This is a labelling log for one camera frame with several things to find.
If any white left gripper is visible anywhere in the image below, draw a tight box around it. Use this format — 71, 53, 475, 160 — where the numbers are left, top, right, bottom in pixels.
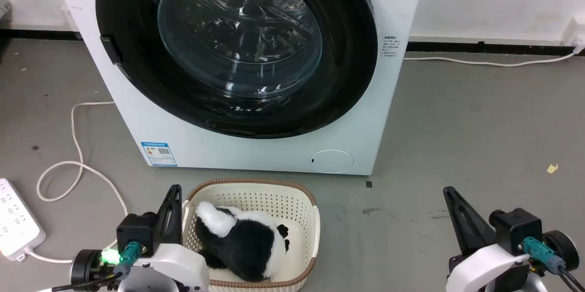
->
118, 185, 210, 292

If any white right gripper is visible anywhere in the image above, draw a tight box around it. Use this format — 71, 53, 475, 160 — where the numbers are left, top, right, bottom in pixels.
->
443, 186, 532, 292

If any white front-load washing machine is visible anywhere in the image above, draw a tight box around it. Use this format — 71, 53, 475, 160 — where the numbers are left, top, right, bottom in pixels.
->
46, 0, 428, 176

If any black round glass washer door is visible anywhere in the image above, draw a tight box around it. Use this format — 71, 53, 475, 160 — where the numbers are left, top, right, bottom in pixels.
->
95, 0, 379, 139

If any blue energy label sticker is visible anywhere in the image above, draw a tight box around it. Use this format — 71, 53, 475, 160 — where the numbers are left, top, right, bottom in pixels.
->
140, 142, 178, 167

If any black and white panda plush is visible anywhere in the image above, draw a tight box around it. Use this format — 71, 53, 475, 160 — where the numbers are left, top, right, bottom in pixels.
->
196, 201, 291, 282

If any cream plastic laundry basket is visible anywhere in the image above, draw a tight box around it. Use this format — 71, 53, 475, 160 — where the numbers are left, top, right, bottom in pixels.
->
182, 178, 320, 292

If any white power strip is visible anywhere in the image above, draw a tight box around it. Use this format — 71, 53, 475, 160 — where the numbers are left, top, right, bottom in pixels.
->
0, 178, 47, 261

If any round white filter cover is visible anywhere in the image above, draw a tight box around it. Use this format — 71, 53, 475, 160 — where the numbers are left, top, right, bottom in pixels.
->
309, 149, 355, 174

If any small printed text sticker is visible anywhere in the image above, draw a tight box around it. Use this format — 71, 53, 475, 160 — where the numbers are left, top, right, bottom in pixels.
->
383, 35, 399, 60

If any teal left cable connector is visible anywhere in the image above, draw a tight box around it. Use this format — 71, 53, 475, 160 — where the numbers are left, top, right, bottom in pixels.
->
119, 241, 142, 268

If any teal cable connector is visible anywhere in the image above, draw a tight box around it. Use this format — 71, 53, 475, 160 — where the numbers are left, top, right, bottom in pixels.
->
119, 241, 142, 268
522, 236, 567, 276

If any teal right cable connector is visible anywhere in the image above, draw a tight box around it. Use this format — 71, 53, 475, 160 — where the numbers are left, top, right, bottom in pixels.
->
522, 236, 567, 276

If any white power strip cable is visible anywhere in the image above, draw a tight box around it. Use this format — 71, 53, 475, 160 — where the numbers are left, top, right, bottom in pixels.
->
27, 101, 129, 264

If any thin white washer cable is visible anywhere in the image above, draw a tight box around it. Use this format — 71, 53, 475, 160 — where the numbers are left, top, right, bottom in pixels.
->
403, 48, 581, 67

